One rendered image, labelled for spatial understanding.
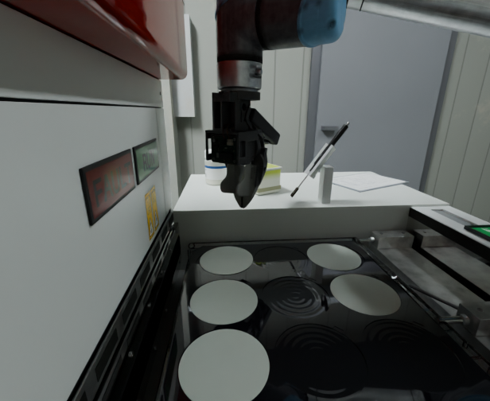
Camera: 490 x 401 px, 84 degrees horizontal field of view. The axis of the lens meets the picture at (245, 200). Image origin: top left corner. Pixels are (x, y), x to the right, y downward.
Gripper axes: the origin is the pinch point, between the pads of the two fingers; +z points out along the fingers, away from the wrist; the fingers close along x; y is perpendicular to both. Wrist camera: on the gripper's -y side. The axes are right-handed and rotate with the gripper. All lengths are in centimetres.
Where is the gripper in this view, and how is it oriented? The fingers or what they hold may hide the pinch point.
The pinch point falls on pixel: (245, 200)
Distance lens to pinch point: 54.1
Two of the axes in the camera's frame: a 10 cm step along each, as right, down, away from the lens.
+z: -0.1, 9.5, 3.1
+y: -5.7, 2.5, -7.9
